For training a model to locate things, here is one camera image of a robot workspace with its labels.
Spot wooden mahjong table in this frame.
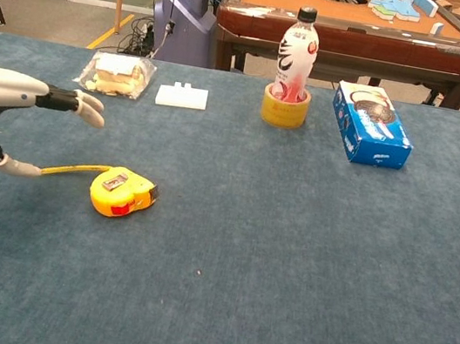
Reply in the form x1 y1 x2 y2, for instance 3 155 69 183
207 0 460 111

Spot purple robot base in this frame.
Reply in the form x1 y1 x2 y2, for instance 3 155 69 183
144 0 224 70

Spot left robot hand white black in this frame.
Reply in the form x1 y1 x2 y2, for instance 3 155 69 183
0 66 112 190

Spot yellow adhesive tape roll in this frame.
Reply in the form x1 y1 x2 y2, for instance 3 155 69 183
258 80 315 132

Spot large blue white tile cluster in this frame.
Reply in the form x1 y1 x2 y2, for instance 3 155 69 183
365 0 442 30

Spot blue cookie box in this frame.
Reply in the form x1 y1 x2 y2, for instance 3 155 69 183
322 78 423 172

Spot black floor cables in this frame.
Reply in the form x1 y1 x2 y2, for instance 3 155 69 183
116 12 162 59

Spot clear bag of bread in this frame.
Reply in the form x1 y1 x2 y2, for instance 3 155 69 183
71 46 159 103

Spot yellow tape measure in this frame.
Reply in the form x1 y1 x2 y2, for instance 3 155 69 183
35 153 164 226

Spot white red drink bottle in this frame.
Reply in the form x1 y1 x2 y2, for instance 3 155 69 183
269 3 326 106

